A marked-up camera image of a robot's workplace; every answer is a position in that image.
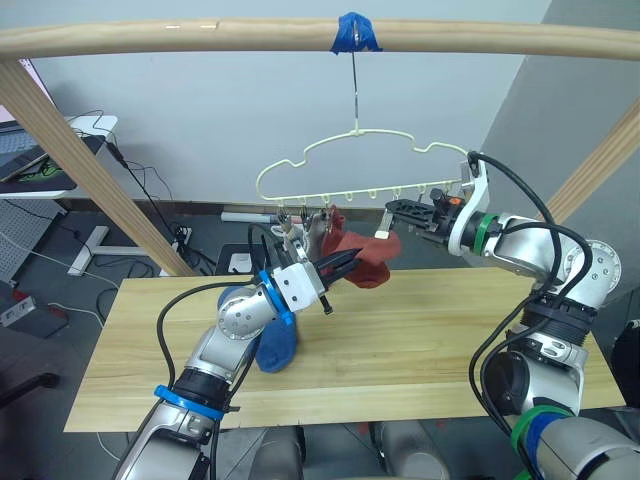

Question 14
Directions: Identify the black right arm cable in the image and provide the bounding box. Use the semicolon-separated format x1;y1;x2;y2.
467;149;596;446

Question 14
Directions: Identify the grey rounded shape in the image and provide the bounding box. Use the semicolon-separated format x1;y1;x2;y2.
257;424;310;480
372;422;451;480

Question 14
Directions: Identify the grey floor device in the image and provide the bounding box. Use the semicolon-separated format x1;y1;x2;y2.
0;295;39;329

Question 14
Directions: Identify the red sock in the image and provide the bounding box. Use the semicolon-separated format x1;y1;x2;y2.
319;207;404;290

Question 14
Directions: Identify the grey pegboard panel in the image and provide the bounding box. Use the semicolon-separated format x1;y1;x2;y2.
0;198;69;289

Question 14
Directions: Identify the black mouse pad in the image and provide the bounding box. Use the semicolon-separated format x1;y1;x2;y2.
0;133;107;196

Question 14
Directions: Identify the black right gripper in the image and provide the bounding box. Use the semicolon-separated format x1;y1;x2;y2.
384;187;464;247

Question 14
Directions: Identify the white power strip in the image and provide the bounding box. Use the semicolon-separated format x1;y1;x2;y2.
171;225;194;252

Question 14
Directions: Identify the black chair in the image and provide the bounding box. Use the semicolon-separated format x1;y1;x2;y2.
610;314;640;404

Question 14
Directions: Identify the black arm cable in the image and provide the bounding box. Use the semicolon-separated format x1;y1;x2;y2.
467;149;596;446
156;223;282;401

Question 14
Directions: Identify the black desk cable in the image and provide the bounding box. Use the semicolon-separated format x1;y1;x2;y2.
73;110;179;244

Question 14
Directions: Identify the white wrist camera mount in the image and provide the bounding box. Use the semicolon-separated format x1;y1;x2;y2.
447;159;491;256
272;239;327;315

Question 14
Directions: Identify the blue tape wrap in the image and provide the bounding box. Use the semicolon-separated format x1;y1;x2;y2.
329;10;384;56

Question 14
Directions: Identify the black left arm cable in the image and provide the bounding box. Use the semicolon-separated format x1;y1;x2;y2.
156;223;282;401

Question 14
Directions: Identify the blue sock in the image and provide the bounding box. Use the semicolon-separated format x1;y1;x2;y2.
217;285;300;375

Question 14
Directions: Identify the white desk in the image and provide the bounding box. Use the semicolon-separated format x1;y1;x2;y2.
0;115;151;277

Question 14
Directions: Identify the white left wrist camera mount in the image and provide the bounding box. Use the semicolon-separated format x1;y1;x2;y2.
272;239;327;315

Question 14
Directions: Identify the wooden slanted post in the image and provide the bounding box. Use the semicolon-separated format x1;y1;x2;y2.
544;94;640;224
0;55;197;279

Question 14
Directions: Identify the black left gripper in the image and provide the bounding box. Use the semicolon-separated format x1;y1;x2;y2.
313;248;367;317

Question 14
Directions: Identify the grey laptop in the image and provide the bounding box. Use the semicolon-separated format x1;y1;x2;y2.
0;119;50;184

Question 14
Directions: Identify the cream plastic clip hanger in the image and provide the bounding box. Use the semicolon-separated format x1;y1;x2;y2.
255;49;474;209

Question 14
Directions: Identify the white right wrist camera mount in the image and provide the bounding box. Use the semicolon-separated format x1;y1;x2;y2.
447;159;491;256

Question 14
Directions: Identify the wooden horizontal rail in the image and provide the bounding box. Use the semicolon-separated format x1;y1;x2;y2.
0;17;640;64

